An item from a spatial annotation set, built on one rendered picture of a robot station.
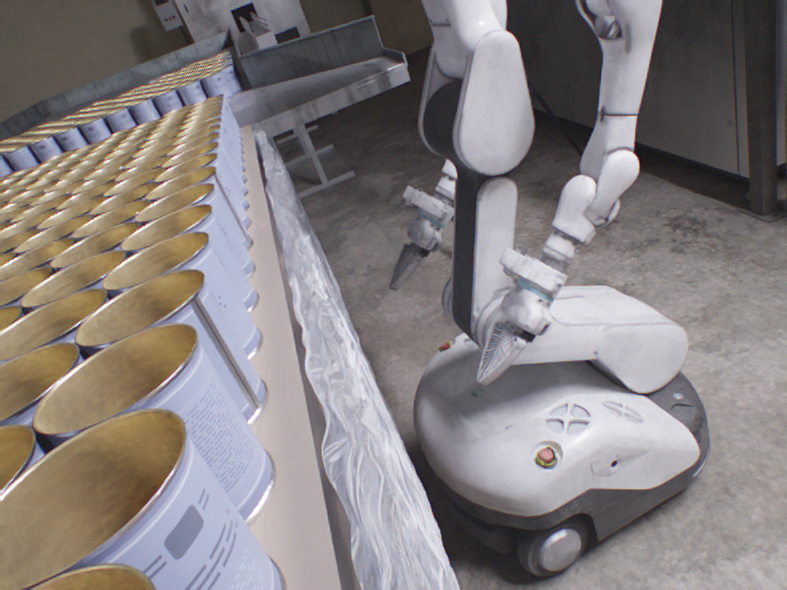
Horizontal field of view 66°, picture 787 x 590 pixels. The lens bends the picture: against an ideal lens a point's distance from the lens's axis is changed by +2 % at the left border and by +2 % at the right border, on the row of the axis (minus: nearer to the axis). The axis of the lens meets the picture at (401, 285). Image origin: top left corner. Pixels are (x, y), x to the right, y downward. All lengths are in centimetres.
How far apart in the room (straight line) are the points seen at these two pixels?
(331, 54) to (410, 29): 604
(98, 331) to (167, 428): 14
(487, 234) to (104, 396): 98
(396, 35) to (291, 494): 749
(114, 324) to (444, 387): 125
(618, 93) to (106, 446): 94
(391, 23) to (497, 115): 660
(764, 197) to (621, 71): 164
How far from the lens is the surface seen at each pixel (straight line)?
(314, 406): 48
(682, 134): 286
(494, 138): 112
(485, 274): 124
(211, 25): 638
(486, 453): 134
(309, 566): 26
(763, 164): 258
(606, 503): 145
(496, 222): 121
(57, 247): 59
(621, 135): 108
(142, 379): 32
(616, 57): 106
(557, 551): 149
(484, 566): 162
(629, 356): 149
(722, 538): 161
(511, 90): 112
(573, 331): 136
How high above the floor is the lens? 132
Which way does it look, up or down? 28 degrees down
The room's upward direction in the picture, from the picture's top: 21 degrees counter-clockwise
